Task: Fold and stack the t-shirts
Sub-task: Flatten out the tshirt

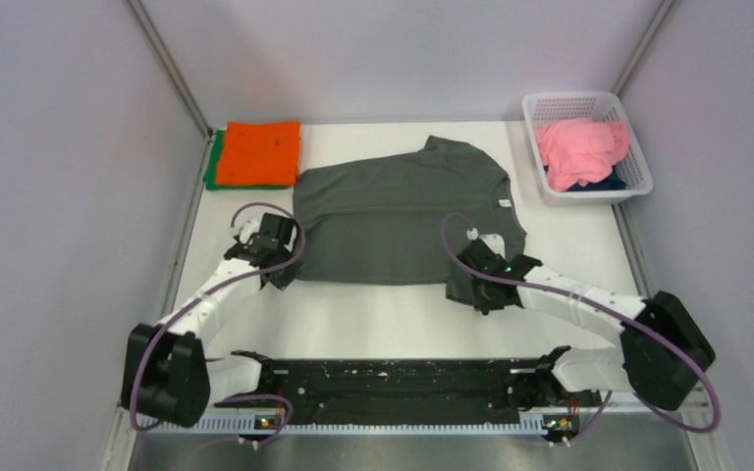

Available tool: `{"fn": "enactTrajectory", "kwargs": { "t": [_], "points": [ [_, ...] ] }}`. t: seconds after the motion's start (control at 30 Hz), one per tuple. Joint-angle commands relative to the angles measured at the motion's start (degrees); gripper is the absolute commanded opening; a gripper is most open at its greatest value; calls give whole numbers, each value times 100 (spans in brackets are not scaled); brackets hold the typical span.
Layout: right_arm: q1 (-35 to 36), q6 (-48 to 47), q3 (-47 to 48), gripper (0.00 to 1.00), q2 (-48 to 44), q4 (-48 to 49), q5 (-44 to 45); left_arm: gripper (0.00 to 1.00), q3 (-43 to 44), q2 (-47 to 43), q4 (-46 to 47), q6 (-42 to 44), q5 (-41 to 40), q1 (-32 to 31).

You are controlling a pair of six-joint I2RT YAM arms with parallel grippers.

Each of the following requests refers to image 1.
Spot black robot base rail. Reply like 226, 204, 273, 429
249, 347, 602, 426

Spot folded orange t shirt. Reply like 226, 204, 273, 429
212, 121, 301, 188

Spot white slotted cable duct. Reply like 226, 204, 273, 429
151, 412, 574, 437

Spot folded green t shirt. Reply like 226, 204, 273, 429
202, 130, 289, 191

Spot navy blue t shirt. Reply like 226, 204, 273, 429
543, 166, 627, 192

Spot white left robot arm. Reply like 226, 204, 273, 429
120, 213, 303, 428

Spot pink t shirt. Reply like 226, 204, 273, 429
533, 118, 631, 172

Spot dark grey t shirt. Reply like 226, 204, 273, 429
293, 136, 527, 286

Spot white plastic laundry basket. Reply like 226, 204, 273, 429
521, 90, 654, 206

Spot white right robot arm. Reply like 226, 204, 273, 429
446, 239, 717, 411

